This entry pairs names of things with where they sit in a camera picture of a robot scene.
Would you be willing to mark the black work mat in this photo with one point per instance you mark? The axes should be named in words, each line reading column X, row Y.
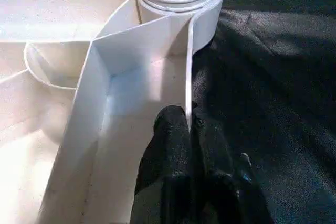
column 273, row 93

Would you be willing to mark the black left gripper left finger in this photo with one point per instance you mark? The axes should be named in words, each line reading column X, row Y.
column 165, row 171

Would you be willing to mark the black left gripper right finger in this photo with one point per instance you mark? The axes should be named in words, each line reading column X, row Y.
column 226, row 192

